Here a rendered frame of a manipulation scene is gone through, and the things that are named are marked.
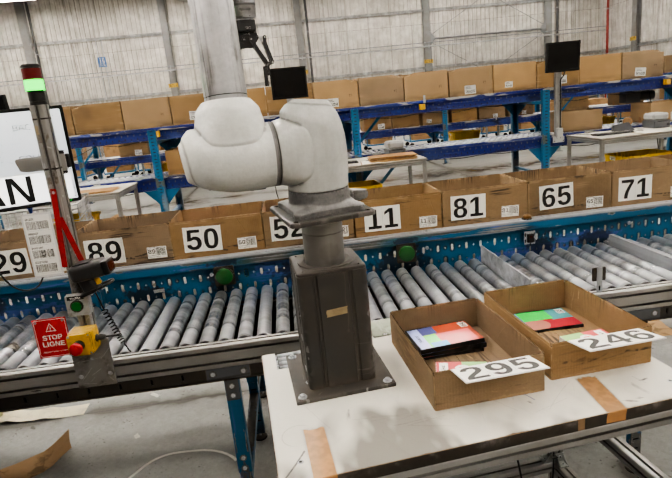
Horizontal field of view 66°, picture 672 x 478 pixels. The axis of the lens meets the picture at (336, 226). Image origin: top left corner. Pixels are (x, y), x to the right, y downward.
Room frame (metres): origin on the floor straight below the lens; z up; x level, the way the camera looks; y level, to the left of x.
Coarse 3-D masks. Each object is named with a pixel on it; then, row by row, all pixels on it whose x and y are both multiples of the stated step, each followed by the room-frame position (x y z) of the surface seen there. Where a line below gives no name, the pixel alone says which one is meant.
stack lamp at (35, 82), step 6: (24, 72) 1.53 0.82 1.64; (30, 72) 1.53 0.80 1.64; (36, 72) 1.54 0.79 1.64; (24, 78) 1.53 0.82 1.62; (30, 78) 1.53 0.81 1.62; (36, 78) 1.53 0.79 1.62; (42, 78) 1.56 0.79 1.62; (24, 84) 1.53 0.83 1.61; (30, 84) 1.53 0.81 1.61; (36, 84) 1.53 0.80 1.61; (42, 84) 1.55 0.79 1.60; (30, 90) 1.53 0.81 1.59
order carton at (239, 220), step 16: (208, 208) 2.44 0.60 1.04; (224, 208) 2.44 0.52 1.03; (240, 208) 2.45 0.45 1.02; (256, 208) 2.46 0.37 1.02; (176, 224) 2.14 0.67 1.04; (192, 224) 2.15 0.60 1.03; (208, 224) 2.15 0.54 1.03; (224, 224) 2.16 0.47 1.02; (240, 224) 2.16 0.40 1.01; (256, 224) 2.17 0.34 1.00; (176, 240) 2.14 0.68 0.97; (224, 240) 2.16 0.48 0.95; (256, 240) 2.17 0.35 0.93; (176, 256) 2.14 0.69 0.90; (192, 256) 2.15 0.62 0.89
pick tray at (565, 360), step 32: (512, 288) 1.55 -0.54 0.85; (544, 288) 1.56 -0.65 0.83; (576, 288) 1.51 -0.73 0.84; (512, 320) 1.35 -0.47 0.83; (608, 320) 1.36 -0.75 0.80; (640, 320) 1.24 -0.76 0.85; (544, 352) 1.19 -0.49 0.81; (576, 352) 1.17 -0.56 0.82; (608, 352) 1.18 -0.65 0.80; (640, 352) 1.20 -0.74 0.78
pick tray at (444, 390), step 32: (416, 320) 1.47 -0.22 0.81; (448, 320) 1.48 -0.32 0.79; (480, 320) 1.47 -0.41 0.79; (416, 352) 1.20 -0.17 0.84; (480, 352) 1.32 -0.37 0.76; (512, 352) 1.27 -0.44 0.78; (448, 384) 1.09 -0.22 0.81; (480, 384) 1.10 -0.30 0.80; (512, 384) 1.11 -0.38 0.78; (544, 384) 1.12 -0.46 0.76
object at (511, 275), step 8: (488, 256) 2.08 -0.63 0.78; (496, 256) 2.00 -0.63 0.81; (488, 264) 2.08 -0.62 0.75; (496, 264) 2.00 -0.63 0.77; (504, 264) 1.92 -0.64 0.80; (496, 272) 2.00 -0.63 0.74; (504, 272) 1.92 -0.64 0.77; (512, 272) 1.85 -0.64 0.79; (520, 272) 1.79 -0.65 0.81; (512, 280) 1.85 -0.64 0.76; (520, 280) 1.78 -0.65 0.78; (528, 280) 1.72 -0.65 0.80
